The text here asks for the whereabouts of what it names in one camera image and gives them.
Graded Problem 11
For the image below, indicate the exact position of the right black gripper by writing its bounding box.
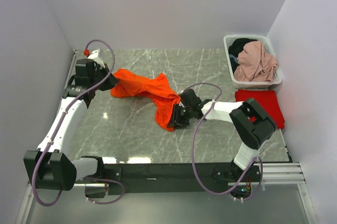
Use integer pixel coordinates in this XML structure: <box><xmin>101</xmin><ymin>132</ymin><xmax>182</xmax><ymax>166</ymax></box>
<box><xmin>166</xmin><ymin>103</ymin><xmax>194</xmax><ymax>130</ymax></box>

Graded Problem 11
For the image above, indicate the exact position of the orange t shirt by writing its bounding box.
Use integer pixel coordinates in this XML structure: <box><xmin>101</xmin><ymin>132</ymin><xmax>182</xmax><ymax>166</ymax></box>
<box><xmin>110</xmin><ymin>69</ymin><xmax>181</xmax><ymax>132</ymax></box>

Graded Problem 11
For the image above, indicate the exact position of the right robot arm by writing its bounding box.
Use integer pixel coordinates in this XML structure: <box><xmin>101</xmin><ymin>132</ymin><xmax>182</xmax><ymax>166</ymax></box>
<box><xmin>167</xmin><ymin>89</ymin><xmax>276</xmax><ymax>181</ymax></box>

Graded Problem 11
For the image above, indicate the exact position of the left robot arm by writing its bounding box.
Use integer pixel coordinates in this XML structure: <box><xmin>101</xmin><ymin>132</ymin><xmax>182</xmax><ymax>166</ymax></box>
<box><xmin>23</xmin><ymin>56</ymin><xmax>118</xmax><ymax>191</ymax></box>

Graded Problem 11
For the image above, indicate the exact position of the pink garment in basket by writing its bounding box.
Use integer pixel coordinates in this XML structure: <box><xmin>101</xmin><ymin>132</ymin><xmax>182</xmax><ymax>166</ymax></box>
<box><xmin>233</xmin><ymin>41</ymin><xmax>277</xmax><ymax>82</ymax></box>

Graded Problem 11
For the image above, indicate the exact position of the folded red t shirt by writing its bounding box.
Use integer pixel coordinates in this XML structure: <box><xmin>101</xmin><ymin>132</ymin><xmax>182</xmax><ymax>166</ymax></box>
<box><xmin>235</xmin><ymin>89</ymin><xmax>285</xmax><ymax>129</ymax></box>

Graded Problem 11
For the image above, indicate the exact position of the black garment in basket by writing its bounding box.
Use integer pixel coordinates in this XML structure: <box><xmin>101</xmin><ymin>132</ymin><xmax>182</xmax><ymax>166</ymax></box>
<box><xmin>228</xmin><ymin>38</ymin><xmax>257</xmax><ymax>73</ymax></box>

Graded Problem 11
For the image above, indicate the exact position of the black base beam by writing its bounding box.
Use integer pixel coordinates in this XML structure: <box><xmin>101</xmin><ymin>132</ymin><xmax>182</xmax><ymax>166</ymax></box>
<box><xmin>76</xmin><ymin>162</ymin><xmax>261</xmax><ymax>196</ymax></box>

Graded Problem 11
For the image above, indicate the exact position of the white plastic laundry basket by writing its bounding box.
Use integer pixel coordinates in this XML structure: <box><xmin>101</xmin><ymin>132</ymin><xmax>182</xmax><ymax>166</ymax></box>
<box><xmin>223</xmin><ymin>34</ymin><xmax>282</xmax><ymax>89</ymax></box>

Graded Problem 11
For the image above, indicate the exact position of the aluminium frame rail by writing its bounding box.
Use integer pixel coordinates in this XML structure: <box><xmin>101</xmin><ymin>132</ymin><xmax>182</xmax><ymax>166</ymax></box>
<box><xmin>16</xmin><ymin>51</ymin><xmax>305</xmax><ymax>223</ymax></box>

